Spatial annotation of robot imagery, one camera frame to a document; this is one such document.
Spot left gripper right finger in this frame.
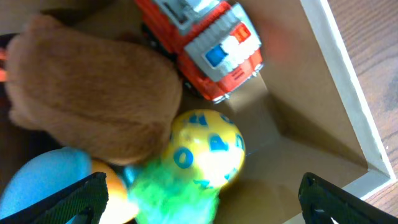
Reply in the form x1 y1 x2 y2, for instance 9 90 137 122
298 172 397 224

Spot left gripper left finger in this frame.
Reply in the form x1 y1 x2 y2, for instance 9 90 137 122
1 172 109 224

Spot yellow duck toy blue hat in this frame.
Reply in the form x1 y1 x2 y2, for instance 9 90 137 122
1 147 139 223

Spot green ridged disc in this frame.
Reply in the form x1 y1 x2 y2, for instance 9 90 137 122
124 159 220 224

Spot brown plush toy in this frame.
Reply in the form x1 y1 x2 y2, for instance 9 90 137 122
5 14 182 165

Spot yellow ball blue letters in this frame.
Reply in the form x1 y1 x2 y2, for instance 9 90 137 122
160 109 246 189

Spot red toy fire truck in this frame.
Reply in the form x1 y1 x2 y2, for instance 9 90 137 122
135 0 264 104

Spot white cardboard box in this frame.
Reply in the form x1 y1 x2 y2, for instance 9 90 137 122
0 0 397 224

